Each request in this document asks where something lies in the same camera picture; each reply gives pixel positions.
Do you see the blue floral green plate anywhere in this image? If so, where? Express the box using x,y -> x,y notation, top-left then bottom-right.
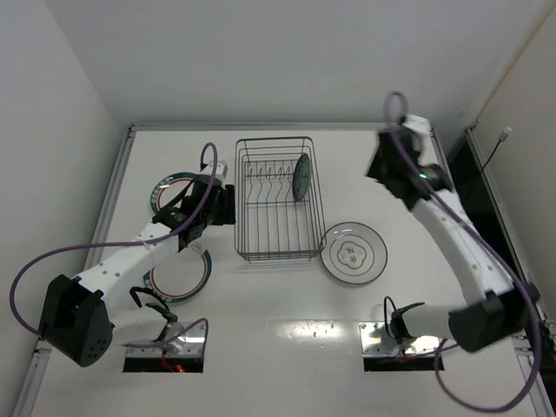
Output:
292,153 -> 312,202

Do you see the white plate teal rim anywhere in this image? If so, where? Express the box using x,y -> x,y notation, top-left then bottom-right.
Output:
320,222 -> 388,286

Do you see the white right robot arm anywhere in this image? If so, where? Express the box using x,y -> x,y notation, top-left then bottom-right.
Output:
366,126 -> 539,353

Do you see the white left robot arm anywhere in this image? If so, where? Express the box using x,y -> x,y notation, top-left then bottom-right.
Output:
38,162 -> 235,367

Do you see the far green red rimmed plate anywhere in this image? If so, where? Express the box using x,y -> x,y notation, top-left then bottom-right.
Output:
149,172 -> 196,215

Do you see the green red rimmed plate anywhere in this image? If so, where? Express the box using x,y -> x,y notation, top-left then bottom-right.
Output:
142,244 -> 213,305
149,172 -> 196,215

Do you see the near green red rimmed plate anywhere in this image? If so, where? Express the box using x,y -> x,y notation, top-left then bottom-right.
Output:
142,244 -> 213,305

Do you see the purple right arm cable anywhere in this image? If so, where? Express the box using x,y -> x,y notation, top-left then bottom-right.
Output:
384,90 -> 544,414

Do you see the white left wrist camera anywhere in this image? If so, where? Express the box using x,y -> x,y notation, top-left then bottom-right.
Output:
201,161 -> 228,182

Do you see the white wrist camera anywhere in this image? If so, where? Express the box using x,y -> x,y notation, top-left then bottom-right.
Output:
402,115 -> 432,149
201,161 -> 228,182

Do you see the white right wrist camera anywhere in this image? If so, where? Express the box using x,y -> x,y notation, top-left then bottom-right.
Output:
402,115 -> 432,149

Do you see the grey wire dish rack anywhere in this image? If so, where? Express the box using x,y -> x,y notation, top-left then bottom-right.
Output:
235,136 -> 326,262

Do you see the black hanging usb cable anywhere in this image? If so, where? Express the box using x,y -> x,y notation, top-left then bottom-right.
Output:
460,126 -> 513,205

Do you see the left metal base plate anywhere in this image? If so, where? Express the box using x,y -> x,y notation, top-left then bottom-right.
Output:
124,318 -> 209,359

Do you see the metal base plate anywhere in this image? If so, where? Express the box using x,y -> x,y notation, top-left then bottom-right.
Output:
124,318 -> 209,359
359,321 -> 440,359

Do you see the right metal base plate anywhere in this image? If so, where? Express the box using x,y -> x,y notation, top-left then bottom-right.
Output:
359,321 -> 440,359

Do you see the aluminium table frame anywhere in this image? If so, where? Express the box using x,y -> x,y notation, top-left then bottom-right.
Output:
11,122 -> 556,417

